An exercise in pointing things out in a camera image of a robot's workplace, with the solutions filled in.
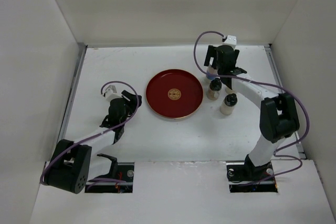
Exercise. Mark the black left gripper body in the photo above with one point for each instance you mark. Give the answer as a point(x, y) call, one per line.
point(129, 109)

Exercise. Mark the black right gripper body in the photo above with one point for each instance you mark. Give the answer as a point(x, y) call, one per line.
point(236, 53)

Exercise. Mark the silver-capped white blue bottle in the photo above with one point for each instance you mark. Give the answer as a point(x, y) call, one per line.
point(211, 73)

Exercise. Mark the black-capped brown spice jar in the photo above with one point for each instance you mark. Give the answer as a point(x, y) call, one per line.
point(214, 89)

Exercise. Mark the black-capped white spice jar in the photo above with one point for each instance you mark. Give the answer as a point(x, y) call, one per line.
point(228, 104)

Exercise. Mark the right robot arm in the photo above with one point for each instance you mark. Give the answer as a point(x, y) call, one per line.
point(278, 118)

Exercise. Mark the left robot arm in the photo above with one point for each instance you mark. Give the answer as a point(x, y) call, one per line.
point(81, 164)

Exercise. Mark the red round lacquer tray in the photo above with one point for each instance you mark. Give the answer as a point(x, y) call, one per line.
point(174, 93)

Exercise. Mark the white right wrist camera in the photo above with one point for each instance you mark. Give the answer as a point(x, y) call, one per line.
point(230, 40)

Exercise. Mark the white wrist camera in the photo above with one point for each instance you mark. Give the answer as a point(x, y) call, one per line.
point(230, 40)
point(110, 93)

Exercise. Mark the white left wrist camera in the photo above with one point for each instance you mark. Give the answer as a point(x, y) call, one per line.
point(110, 93)

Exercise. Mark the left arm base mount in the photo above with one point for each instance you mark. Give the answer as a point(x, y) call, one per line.
point(108, 175)

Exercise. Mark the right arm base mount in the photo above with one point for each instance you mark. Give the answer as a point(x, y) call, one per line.
point(246, 179)

